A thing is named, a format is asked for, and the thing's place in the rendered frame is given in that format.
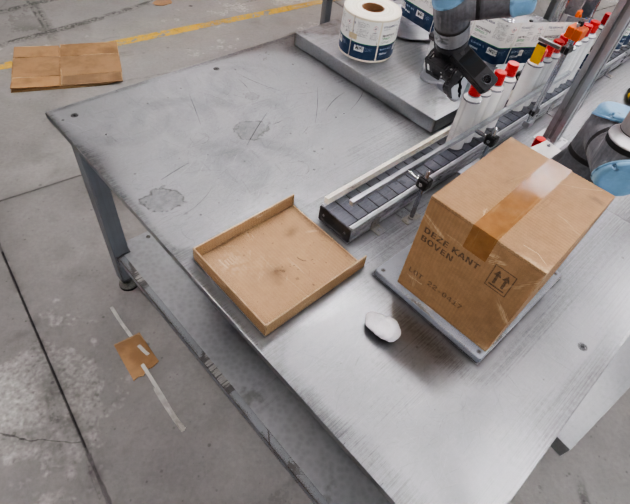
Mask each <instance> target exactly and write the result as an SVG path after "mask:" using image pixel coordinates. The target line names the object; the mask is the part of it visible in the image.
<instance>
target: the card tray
mask: <svg viewBox="0 0 630 504"><path fill-rule="evenodd" d="M293 204H294V194H292V195H290V196H288V197H287V198H285V199H283V200H281V201H279V202H277V203H275V204H274V205H272V206H270V207H268V208H266V209H264V210H262V211H261V212H259V213H257V214H255V215H253V216H251V217H249V218H248V219H246V220H244V221H242V222H240V223H238V224H236V225H234V226H233V227H231V228H229V229H227V230H225V231H223V232H221V233H220V234H218V235H216V236H214V237H212V238H210V239H208V240H207V241H205V242H203V243H201V244H199V245H197V246H195V247H194V248H192V249H193V256H194V260H195V261H196V262H197V263H198V264H199V265H200V266H201V267H202V269H203V270H204V271H205V272H206V273H207V274H208V275H209V276H210V277H211V278H212V279H213V280H214V282H215V283H216V284H217V285H218V286H219V287H220V288H221V289H222V290H223V291H224V292H225V294H226V295H227V296H228V297H229V298H230V299H231V300H232V301H233V302H234V303H235V304H236V305H237V307H238V308H239V309H240V310H241V311H242V312H243V313H244V314H245V315H246V316H247V317H248V318H249V320H250V321H251V322H252V323H253V324H254V325H255V326H256V327H257V328H258V329H259V330H260V332H261V333H262V334H263V335H264V336H267V335H268V334H269V333H271V332H272V331H274V330H275V329H276V328H278V327H279V326H281V325H282V324H284V323H285V322H286V321H288V320H289V319H291V318H292V317H293V316H295V315H296V314H298V313H299V312H300V311H302V310H303V309H305V308H306V307H308V306H309V305H310V304H312V303H313V302H315V301H316V300H317V299H319V298H320V297H322V296H323V295H324V294H326V293H327V292H329V291H330V290H331V289H333V288H334V287H336V286H337V285H339V284H340V283H341V282H343V281H344V280H346V279H347V278H348V277H350V276H351V275H353V274H354V273H355V272H357V271H358V270H360V269H361V268H362V267H364V264H365V261H366V257H367V256H366V255H365V256H364V257H362V258H361V259H359V260H357V259H356V258H355V257H353V256H352V255H351V254H350V253H349V252H348V251H347V250H345V249H344V248H343V247H342V246H341V245H340V244H338V243H337V242H336V241H335V240H334V239H333V238H331V237H330V236H329V235H328V234H327V233H326V232H325V231H323V230H322V229H321V228H320V227H319V226H318V225H316V224H315V223H314V222H313V221H312V220H311V219H310V218H308V217H307V216H306V215H305V214H304V213H303V212H301V211H300V210H299V209H298V208H297V207H296V206H294V205H293Z"/></svg>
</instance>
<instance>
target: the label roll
mask: <svg viewBox="0 0 630 504"><path fill-rule="evenodd" d="M401 15H402V10H401V8H400V7H399V6H398V5H397V4H396V3H394V2H392V1H390V0H345V2H344V9H343V16H342V23H341V30H340V36H339V43H338V47H339V49H340V51H341V52H342V53H343V54H344V55H346V56H348V57H350V58H352V59H355V60H358V61H362V62H370V63H376V62H382V61H385V60H388V59H389V58H390V57H391V56H392V53H393V48H394V44H395V40H396V36H397V32H398V28H399V23H400V19H401Z"/></svg>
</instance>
